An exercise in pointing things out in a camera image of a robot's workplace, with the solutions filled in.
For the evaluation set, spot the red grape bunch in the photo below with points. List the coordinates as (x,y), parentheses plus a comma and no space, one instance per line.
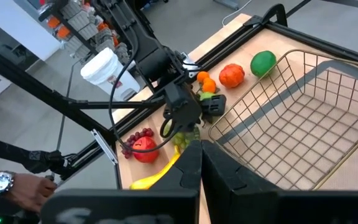
(137,135)

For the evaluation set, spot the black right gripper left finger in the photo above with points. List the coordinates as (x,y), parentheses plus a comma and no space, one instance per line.
(154,205)

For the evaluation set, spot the beige mat with grey border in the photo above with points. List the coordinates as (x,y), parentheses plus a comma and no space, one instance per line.
(353,168)

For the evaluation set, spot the orange persimmon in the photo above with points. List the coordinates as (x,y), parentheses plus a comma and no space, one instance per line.
(232,76)

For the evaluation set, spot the red apple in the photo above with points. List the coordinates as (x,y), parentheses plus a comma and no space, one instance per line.
(149,157)

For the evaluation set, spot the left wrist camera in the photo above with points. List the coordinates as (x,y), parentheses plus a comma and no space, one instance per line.
(213,105)

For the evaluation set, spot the green grape bunch with leaf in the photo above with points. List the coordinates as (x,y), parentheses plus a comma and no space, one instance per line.
(182,140)

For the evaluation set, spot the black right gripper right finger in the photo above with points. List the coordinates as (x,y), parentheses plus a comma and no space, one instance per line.
(259,205)

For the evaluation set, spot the silver metal bracket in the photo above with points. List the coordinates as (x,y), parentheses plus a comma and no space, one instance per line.
(104,146)

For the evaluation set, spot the orange tangerine cluster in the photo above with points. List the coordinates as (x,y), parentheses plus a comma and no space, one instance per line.
(209,85)

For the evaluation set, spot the white table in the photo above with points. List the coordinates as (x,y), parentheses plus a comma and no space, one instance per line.
(20,28)

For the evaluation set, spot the silver wristwatch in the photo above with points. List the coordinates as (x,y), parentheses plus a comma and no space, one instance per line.
(1,183)

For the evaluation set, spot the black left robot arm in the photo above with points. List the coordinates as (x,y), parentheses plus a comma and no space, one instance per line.
(154,59)

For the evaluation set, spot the green plastic lime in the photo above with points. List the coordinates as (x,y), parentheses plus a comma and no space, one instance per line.
(263,63)

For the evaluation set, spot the person's hand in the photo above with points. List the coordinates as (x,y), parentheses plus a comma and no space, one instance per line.
(33,189)

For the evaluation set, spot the yellow banana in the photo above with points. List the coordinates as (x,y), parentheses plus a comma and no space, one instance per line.
(154,179)

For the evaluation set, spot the white plastic bucket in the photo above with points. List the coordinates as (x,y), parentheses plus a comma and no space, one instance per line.
(104,71)

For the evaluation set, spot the rack of grey orange bins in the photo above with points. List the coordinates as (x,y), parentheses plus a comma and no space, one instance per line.
(79,20)

